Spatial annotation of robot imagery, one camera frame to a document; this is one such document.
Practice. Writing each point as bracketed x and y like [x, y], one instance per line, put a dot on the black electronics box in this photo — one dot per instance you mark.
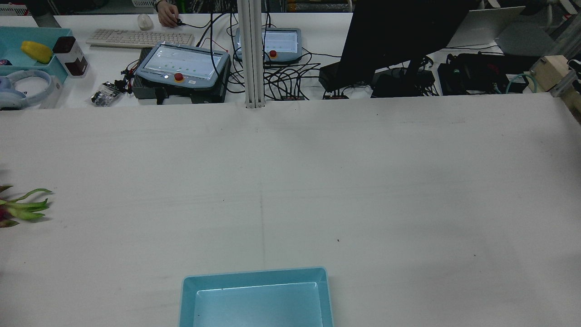
[330, 77]

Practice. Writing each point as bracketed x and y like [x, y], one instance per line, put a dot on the silver laptop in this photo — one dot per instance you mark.
[485, 25]

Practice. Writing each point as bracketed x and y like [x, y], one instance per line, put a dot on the clear bag of parts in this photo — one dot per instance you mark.
[105, 94]

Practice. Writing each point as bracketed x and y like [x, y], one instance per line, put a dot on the white aluminium camera post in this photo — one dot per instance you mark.
[252, 54]

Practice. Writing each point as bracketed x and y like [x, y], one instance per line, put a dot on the grey robot teach pendant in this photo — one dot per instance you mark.
[281, 45]
[181, 63]

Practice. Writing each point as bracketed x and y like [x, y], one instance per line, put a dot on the light blue headphones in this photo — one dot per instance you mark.
[38, 86]

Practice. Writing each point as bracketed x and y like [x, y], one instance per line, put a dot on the red dragon fruit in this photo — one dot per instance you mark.
[22, 210]

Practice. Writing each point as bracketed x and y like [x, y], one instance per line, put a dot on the black Huawei monitor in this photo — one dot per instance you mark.
[395, 32]

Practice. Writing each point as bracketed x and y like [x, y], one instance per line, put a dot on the wooden block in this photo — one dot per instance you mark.
[550, 71]

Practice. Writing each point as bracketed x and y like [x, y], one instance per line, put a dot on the white computer mouse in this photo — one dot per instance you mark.
[145, 22]

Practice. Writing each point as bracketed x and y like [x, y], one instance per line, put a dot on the white computer keyboard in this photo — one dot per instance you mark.
[136, 38]

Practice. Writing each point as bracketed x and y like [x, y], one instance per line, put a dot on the light blue plastic bin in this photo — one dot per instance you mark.
[13, 43]
[254, 304]

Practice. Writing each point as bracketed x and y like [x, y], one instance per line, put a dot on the person in patterned jacket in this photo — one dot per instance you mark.
[167, 13]

